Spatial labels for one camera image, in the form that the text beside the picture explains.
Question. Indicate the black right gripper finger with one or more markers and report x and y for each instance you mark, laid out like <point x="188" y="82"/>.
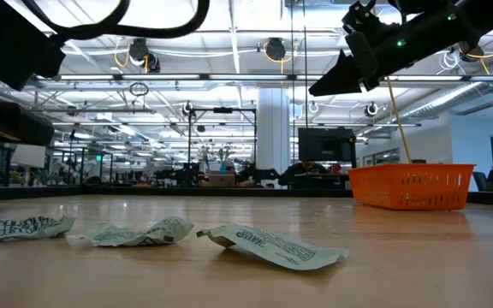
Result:
<point x="338" y="79"/>

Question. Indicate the green-white sweetener packet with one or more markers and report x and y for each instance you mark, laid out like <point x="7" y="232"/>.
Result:
<point x="19" y="229"/>
<point x="272" y="248"/>
<point x="144" y="235"/>

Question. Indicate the black background robot arm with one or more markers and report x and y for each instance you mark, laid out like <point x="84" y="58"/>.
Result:
<point x="265" y="174"/>

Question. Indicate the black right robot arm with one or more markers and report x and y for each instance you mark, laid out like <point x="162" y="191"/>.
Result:
<point x="486" y="13"/>

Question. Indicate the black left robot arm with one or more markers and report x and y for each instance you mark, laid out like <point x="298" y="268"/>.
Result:
<point x="7" y="43"/>

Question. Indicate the white lampshade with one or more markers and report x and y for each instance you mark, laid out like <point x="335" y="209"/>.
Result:
<point x="28" y="156"/>

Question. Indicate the black monitor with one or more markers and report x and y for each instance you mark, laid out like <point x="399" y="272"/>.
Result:
<point x="325" y="145"/>

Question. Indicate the white building column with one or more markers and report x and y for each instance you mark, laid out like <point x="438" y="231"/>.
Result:
<point x="273" y="137"/>

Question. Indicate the long ceiling light bar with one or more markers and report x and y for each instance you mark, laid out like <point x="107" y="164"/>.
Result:
<point x="246" y="77"/>

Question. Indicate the orange slotted plastic basket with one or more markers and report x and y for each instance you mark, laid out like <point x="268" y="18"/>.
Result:
<point x="413" y="188"/>

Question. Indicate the brown cardboard box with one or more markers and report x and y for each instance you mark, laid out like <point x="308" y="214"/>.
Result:
<point x="221" y="180"/>

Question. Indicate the black office chair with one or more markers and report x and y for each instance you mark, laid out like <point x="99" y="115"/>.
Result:
<point x="480" y="180"/>

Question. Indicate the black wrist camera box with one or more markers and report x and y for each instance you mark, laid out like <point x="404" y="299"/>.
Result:
<point x="364" y="15"/>

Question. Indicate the silver air duct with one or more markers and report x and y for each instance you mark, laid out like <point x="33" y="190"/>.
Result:
<point x="443" y="99"/>

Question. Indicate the black metal stand frame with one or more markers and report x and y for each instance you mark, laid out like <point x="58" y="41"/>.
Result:
<point x="190" y="137"/>

